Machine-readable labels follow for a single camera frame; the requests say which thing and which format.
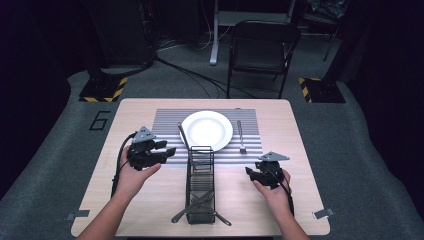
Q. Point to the grey striped placemat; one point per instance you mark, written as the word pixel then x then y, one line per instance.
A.
pixel 166 116

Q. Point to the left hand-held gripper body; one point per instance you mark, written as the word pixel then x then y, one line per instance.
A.
pixel 141 155

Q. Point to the person's left hand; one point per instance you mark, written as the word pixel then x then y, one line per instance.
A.
pixel 131 181

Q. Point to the white desk frame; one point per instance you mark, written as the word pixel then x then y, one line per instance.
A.
pixel 214 40

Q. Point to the white round plate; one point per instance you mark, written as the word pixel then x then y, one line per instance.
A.
pixel 206 128

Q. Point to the black folding chair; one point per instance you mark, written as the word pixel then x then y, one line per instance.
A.
pixel 260 53

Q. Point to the silver knife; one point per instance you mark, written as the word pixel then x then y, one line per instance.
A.
pixel 183 135
pixel 224 220

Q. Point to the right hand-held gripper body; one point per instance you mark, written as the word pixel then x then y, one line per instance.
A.
pixel 271 173

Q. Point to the person's right hand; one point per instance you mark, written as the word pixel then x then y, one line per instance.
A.
pixel 278 198

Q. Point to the silver fork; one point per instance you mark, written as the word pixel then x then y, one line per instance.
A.
pixel 181 214
pixel 240 135

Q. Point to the grey tape tab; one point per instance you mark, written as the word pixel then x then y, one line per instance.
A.
pixel 324 213
pixel 78 215

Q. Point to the black stand base hazard tape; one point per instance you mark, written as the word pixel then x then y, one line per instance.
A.
pixel 103 88
pixel 325 90

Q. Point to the black cabinet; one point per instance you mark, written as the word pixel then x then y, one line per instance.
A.
pixel 123 30

